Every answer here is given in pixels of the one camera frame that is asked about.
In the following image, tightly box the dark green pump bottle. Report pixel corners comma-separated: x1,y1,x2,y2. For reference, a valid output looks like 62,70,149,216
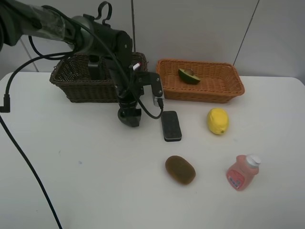
88,55,105,81

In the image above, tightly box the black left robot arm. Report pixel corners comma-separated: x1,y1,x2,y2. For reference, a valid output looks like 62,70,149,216
0,0,143,127

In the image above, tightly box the white marker with pink caps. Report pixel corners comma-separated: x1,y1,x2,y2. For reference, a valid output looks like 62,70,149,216
132,62,142,71

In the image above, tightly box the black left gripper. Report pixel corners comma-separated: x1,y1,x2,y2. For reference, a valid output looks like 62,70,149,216
108,57,146,128

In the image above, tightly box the pink bottle with white cap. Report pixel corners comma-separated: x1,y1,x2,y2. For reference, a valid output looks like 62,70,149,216
226,155,261,191

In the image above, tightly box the yellow lemon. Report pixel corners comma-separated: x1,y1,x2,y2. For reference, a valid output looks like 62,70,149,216
207,108,229,135

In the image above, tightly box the halved avocado with pit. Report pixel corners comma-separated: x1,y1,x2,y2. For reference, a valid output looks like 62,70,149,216
178,69,201,84

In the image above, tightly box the orange wicker basket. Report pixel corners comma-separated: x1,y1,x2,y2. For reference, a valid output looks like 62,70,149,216
156,59,245,104

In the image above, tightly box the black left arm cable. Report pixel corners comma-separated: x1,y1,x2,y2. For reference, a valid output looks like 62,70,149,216
0,1,165,229

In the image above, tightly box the whole green avocado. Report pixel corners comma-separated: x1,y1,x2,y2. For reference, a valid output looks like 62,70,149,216
117,109,142,128

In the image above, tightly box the brown kiwi fruit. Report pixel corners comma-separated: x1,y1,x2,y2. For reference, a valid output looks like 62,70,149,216
165,156,196,185

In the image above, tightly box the black whiteboard eraser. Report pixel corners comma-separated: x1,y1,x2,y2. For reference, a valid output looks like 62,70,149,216
161,111,182,142

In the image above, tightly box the dark brown wicker basket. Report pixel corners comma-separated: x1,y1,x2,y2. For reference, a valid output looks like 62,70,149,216
49,51,149,104

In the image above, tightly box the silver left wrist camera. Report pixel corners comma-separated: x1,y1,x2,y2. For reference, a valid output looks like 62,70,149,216
135,71,165,107

